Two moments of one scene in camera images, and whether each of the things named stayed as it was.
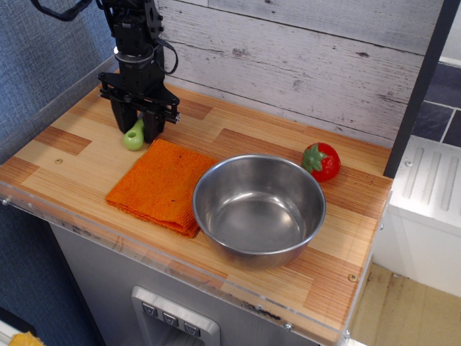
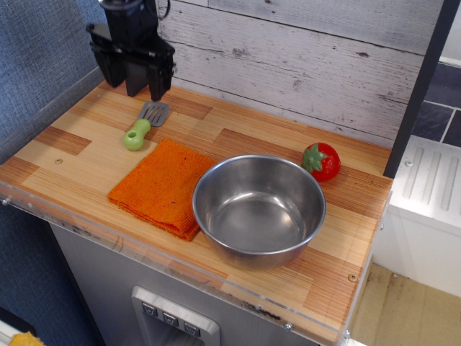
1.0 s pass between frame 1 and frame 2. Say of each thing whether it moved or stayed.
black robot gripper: moved
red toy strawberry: stayed
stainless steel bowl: stayed
